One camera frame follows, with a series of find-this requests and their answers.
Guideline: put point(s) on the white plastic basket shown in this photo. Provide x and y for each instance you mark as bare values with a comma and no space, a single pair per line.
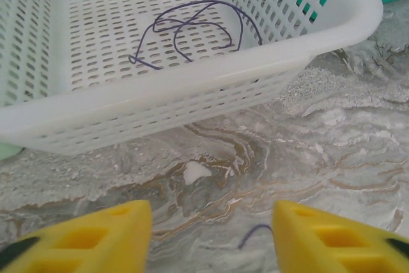
159,106

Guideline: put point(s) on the light green plastic basket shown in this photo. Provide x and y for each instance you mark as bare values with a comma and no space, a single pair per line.
8,151

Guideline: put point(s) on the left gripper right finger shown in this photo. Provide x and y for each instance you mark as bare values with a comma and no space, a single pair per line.
287,222

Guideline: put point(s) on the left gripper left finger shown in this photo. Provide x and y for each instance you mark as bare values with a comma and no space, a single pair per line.
134,222

